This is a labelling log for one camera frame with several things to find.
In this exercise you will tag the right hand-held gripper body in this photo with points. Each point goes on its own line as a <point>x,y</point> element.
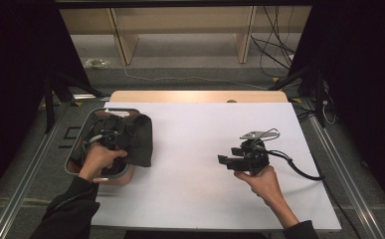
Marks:
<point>254,159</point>

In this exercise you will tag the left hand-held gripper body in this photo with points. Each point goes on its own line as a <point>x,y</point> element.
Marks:
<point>110,132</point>

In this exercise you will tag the dark grey skirt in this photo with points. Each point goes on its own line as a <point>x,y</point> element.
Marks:
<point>140,142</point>

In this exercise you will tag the orange basket with grey rim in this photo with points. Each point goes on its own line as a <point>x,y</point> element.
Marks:
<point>127,179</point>

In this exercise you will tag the person's right hand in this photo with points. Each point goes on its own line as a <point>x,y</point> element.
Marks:
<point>264,184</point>

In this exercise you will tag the person's left hand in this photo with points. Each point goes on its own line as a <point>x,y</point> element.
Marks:
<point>98,162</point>

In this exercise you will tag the white board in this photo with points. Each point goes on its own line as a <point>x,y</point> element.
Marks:
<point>196,132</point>

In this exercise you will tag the yellow floor tape piece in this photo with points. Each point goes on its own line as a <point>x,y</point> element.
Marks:
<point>78,104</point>
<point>296,100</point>
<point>275,79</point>

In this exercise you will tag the black tripod stand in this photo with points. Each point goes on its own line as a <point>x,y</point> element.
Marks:
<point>319,99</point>
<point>49,106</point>

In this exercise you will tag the crumpled clear plastic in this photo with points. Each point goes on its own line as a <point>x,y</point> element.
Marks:
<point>97,63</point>

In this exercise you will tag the light wooden shelf unit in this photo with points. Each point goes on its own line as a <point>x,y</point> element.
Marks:
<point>127,43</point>

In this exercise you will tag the black curtain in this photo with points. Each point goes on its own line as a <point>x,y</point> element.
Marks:
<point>14,66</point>
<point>362,66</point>

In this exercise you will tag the short aluminium rail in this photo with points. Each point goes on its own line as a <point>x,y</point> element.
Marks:
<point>90,97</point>

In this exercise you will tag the long aluminium rail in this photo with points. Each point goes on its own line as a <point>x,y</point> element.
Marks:
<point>17,199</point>
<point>346,186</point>

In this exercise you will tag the black frame bar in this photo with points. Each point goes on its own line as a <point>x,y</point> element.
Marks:
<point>180,3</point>

